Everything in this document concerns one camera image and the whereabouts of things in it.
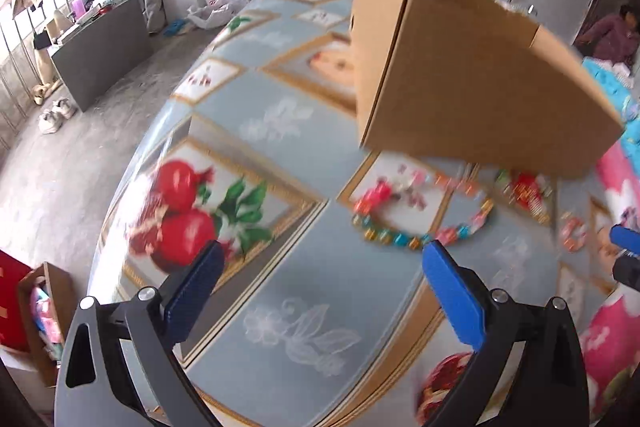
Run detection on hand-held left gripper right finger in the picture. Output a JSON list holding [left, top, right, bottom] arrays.
[[421, 239, 591, 427]]

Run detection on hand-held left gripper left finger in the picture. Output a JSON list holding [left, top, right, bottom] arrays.
[[54, 239, 226, 427]]

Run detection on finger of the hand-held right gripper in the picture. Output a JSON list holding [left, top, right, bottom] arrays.
[[609, 224, 640, 293]]

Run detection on pink bead bracelet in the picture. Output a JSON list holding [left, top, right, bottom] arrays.
[[559, 214, 588, 253]]

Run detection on colourful bead necklace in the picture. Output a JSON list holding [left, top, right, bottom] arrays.
[[352, 174, 496, 253]]

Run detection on red candy packet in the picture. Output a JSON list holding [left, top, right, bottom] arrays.
[[495, 169, 556, 225]]

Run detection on cardboard box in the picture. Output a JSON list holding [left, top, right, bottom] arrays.
[[350, 0, 626, 180]]

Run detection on pink floral blanket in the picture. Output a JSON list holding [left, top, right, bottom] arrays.
[[575, 142, 640, 423]]

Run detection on fruit printed tablecloth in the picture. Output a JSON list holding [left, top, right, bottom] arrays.
[[85, 0, 621, 427]]

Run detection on small brown carton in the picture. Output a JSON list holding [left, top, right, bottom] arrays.
[[17, 262, 78, 388]]

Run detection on blue cloth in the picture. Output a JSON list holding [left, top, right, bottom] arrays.
[[582, 57, 640, 122]]

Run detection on red board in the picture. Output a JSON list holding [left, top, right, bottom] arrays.
[[0, 249, 33, 353]]

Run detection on white shoe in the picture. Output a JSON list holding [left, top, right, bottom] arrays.
[[39, 107, 63, 135], [52, 98, 78, 120]]

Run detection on beige sandals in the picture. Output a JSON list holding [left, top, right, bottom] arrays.
[[31, 82, 58, 105]]

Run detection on grey cabinet with clutter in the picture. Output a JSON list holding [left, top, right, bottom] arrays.
[[50, 0, 153, 112]]

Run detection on metal window railing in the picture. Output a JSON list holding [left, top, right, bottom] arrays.
[[0, 0, 126, 152]]

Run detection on white plastic bag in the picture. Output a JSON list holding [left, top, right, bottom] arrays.
[[187, 0, 251, 30]]

